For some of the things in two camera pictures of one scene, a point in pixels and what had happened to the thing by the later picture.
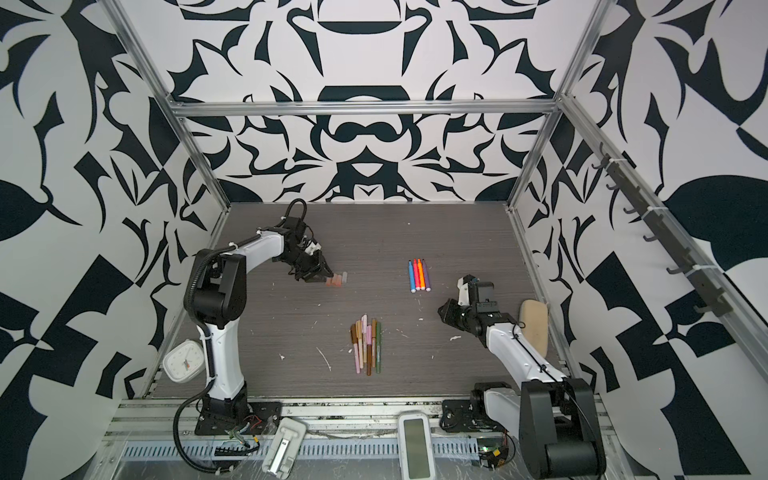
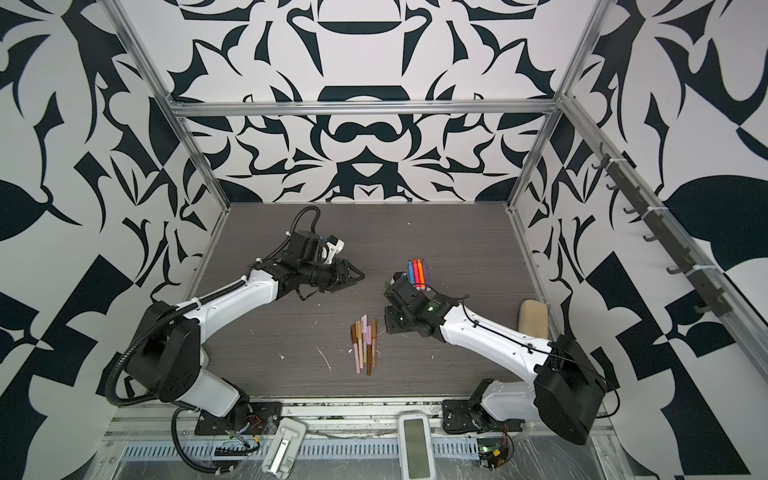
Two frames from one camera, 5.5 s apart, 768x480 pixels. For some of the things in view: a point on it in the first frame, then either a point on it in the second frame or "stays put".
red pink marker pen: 416,276 stays put
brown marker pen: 369,349 stays put
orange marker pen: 421,274 stays put
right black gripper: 450,314 → 391,325
